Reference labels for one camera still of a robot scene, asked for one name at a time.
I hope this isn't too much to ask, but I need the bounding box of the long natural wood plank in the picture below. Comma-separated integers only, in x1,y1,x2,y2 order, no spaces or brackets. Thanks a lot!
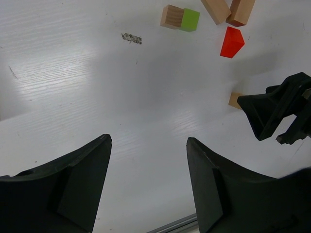
201,0,231,25

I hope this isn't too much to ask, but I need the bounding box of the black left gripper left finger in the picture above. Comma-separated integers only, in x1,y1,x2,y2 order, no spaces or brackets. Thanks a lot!
0,134,112,233

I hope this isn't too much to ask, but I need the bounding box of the small natural wood cube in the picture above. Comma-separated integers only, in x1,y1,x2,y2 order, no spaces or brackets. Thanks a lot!
228,92,243,110

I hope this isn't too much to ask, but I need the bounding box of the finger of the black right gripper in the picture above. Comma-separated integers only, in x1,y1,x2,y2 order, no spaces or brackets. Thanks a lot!
238,72,311,141
276,116,311,145

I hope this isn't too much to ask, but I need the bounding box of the green cube block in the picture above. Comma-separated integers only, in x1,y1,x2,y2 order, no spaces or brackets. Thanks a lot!
180,8,200,32

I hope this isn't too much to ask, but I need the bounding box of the red wedge block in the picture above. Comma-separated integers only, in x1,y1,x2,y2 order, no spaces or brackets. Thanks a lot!
220,27,245,58

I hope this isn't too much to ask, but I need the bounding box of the ridged natural wood block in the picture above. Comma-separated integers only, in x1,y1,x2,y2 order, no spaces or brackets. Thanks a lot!
160,5,184,29

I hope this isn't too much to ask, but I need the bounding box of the front aluminium rail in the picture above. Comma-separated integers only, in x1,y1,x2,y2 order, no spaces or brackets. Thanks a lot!
148,214,198,233

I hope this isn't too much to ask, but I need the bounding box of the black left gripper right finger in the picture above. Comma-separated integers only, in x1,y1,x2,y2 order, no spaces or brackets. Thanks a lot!
186,137,311,233

